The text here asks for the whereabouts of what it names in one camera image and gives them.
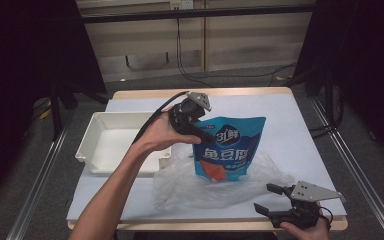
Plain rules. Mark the person's left hand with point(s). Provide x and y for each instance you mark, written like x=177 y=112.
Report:
x=160 y=135

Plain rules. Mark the white wall socket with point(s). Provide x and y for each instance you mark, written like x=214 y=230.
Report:
x=181 y=4

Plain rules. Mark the clear plastic bag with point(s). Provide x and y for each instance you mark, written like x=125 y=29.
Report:
x=180 y=186

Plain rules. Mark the white table sheet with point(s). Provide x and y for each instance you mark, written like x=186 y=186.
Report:
x=296 y=133

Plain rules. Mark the blue snack packet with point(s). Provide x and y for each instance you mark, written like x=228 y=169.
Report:
x=230 y=153

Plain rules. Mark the white plastic box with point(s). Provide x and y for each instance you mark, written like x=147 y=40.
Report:
x=110 y=146

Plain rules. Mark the aluminium floor rail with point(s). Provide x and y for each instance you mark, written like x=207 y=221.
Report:
x=360 y=180
x=36 y=186

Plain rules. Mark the black horizontal bar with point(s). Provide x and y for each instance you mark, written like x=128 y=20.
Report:
x=196 y=14

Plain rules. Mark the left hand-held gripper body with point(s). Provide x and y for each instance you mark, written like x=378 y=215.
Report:
x=185 y=115

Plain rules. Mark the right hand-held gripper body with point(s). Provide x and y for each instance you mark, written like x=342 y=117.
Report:
x=308 y=206

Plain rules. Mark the yellow floor tape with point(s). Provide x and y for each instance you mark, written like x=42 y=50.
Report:
x=45 y=113

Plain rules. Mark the person's right hand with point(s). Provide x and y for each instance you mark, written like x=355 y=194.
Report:
x=310 y=234

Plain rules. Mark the wooden table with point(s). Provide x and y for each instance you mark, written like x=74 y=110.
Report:
x=200 y=92

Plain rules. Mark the black curtain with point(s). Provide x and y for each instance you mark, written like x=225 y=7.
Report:
x=20 y=66
x=370 y=60

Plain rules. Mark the black stand leg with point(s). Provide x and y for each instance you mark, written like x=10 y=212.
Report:
x=56 y=116
x=329 y=100

